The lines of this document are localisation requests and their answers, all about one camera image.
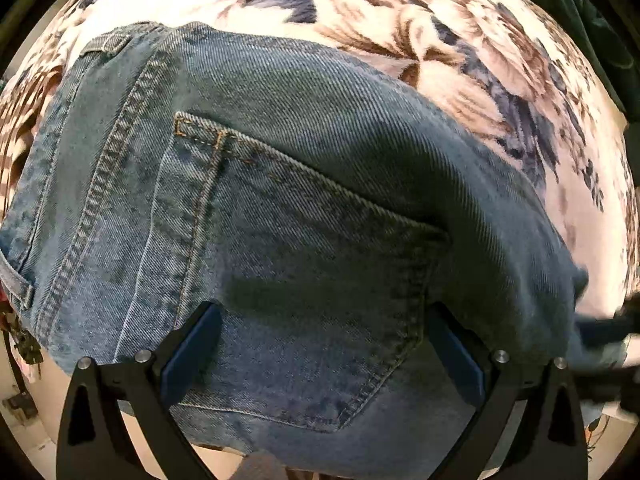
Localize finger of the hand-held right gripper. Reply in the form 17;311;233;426
570;374;640;403
577;296;640;350

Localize blue denim pants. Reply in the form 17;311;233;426
0;21;626;480

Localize floral printed bed blanket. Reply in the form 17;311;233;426
0;0;640;461

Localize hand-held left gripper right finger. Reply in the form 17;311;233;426
426;302;589;480

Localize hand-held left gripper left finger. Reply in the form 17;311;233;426
56;302;222;480

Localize dark teal fleece blanket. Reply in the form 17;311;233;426
487;0;640;122

